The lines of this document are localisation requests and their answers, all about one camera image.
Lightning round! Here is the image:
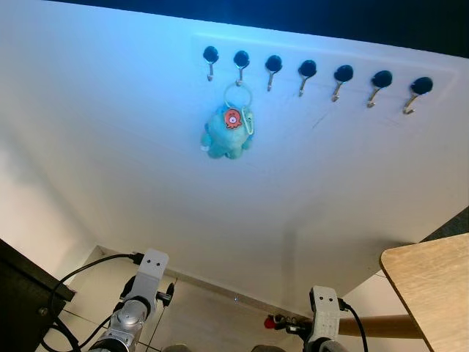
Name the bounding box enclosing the teal plush octopus keychain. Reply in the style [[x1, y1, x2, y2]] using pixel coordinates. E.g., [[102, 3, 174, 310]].
[[201, 81, 256, 160]]

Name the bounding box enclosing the light wooden table leg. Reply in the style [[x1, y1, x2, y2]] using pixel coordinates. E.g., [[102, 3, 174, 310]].
[[339, 314, 426, 340]]

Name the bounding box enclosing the black cabinet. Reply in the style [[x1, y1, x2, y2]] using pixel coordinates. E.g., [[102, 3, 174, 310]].
[[0, 238, 75, 352]]

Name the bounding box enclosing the light wooden table top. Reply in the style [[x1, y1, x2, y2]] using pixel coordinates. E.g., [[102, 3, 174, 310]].
[[380, 233, 469, 352]]

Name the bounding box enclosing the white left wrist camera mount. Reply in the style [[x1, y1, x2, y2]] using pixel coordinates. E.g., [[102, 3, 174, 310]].
[[135, 249, 170, 298]]

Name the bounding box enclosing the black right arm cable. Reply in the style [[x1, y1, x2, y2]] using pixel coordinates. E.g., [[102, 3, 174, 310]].
[[338, 298, 368, 352]]

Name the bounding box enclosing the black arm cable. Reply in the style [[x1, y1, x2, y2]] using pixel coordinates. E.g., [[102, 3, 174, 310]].
[[338, 298, 368, 352], [40, 252, 144, 352]]

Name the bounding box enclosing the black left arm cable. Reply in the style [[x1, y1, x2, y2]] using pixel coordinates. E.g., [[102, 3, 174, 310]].
[[40, 252, 144, 352]]

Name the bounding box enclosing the black metal wall hook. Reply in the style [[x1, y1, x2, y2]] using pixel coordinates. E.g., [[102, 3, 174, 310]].
[[366, 70, 394, 109], [202, 45, 220, 81], [402, 76, 434, 115], [233, 50, 251, 86], [331, 65, 355, 103], [265, 54, 283, 92], [298, 59, 317, 98]]

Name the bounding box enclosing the white hook rail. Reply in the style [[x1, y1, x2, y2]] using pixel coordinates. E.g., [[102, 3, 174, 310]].
[[194, 33, 455, 112]]

